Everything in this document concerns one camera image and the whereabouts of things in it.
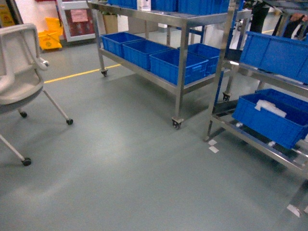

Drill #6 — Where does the steel wheeled shelf cart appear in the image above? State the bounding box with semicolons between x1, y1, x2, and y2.
86;0;252;129

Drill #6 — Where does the blue crate upper left shelf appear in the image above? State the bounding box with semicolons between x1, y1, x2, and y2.
240;31;308;84

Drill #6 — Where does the steel shelf rack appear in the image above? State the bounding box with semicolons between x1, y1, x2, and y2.
205;0;308;178

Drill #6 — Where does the blue crate on cart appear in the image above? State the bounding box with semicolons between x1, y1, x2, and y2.
100;32;145;58
123;39;171;71
149;49;209;85

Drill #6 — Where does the blue crate with white foam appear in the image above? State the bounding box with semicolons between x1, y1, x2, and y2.
232;93;308;149

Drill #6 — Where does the yellow mop bucket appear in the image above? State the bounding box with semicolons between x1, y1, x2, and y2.
38;17;63;50

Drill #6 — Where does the grey office chair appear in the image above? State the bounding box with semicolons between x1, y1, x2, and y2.
0;23;74;167

